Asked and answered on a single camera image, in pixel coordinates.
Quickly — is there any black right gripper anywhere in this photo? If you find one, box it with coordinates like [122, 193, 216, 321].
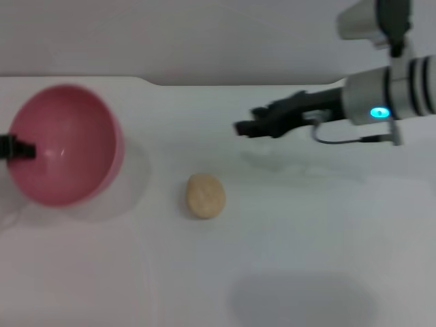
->
[233, 87, 345, 139]

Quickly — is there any pink plastic bowl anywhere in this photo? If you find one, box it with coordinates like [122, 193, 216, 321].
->
[7, 84, 126, 208]

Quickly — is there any beige egg yolk pastry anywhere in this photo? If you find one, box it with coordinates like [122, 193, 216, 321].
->
[185, 173, 226, 221]

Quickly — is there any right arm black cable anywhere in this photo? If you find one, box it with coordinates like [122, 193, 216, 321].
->
[312, 117, 403, 147]

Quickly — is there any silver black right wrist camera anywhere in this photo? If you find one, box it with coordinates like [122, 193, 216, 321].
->
[336, 0, 415, 48]

